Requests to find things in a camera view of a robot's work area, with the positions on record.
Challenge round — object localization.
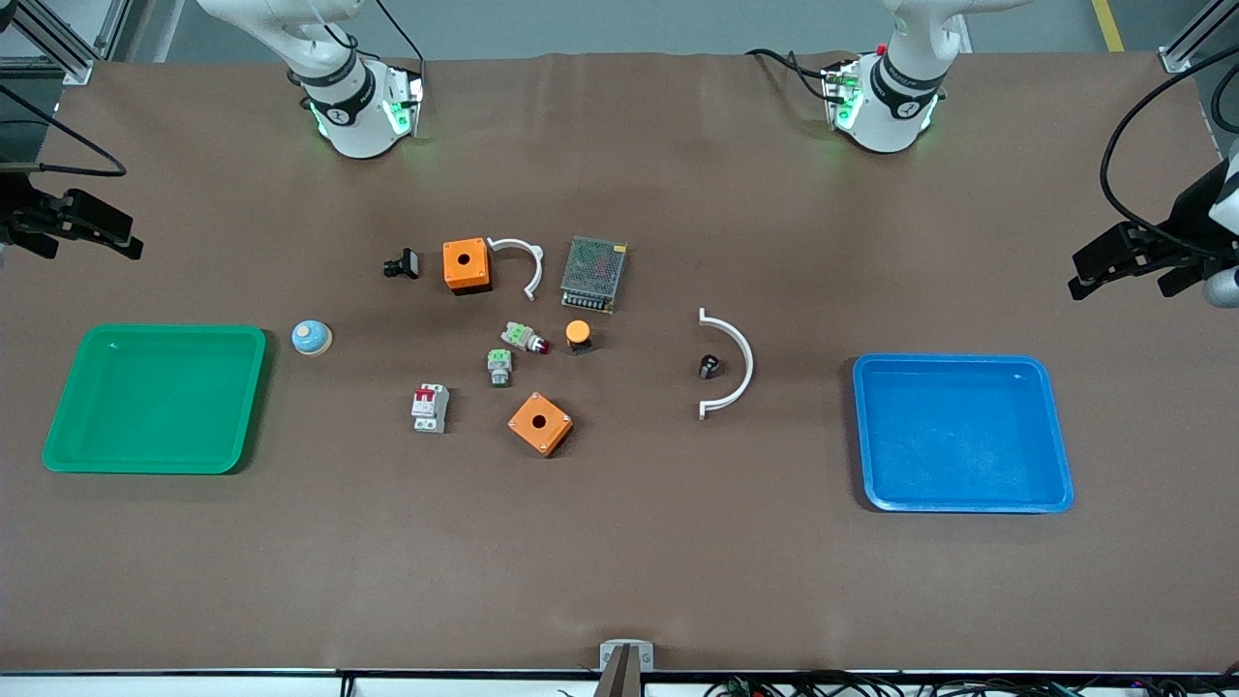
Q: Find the white red circuit breaker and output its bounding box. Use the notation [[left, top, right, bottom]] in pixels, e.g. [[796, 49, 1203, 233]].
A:
[[410, 383, 451, 435]]

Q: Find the green plastic tray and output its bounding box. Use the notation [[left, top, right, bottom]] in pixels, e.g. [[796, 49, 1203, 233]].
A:
[[42, 324, 267, 475]]

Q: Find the blue plastic tray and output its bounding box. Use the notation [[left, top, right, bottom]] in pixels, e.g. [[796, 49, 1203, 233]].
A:
[[852, 353, 1075, 514]]

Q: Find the orange box with dark hole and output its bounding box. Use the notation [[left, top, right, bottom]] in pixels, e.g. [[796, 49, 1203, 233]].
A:
[[442, 237, 493, 296]]

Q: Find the large white half clamp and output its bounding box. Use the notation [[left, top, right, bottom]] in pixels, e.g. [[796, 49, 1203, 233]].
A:
[[698, 308, 756, 421]]

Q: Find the small white half clamp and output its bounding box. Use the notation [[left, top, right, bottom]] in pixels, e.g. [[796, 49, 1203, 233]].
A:
[[487, 236, 545, 302]]

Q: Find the orange box with small hole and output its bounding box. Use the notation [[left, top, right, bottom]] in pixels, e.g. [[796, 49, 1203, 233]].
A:
[[507, 391, 574, 458]]

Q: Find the metal mesh power supply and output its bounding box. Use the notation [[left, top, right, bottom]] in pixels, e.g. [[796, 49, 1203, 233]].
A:
[[559, 235, 628, 315]]

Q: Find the brown table mat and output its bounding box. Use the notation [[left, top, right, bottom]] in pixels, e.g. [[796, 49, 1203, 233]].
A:
[[0, 50, 1239, 676]]

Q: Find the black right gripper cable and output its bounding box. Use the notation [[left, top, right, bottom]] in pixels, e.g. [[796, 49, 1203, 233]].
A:
[[0, 82, 129, 179]]

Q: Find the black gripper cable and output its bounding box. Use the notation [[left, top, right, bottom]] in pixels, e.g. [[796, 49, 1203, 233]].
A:
[[0, 82, 129, 179], [1100, 43, 1239, 258]]

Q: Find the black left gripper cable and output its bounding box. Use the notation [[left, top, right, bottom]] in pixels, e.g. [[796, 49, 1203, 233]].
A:
[[1100, 43, 1239, 258]]

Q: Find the aluminium frame post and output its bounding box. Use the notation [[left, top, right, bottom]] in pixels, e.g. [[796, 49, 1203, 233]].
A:
[[0, 0, 122, 86], [1159, 0, 1239, 75]]

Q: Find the black right base cable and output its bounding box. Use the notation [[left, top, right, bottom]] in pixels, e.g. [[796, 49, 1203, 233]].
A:
[[373, 0, 428, 69]]

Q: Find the black base cable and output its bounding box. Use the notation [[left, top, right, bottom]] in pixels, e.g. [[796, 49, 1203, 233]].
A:
[[373, 0, 428, 69], [743, 46, 835, 104]]

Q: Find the black left base cable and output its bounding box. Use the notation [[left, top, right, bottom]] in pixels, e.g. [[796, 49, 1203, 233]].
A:
[[743, 46, 835, 104]]

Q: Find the red tipped push button switch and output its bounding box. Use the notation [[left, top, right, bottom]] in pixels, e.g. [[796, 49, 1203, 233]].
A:
[[500, 321, 552, 355]]

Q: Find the black cable bundle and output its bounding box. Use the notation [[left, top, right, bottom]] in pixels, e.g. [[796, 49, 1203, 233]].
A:
[[702, 671, 1239, 697]]

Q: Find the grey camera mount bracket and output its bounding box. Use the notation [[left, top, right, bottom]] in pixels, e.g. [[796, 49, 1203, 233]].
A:
[[598, 640, 655, 697]]

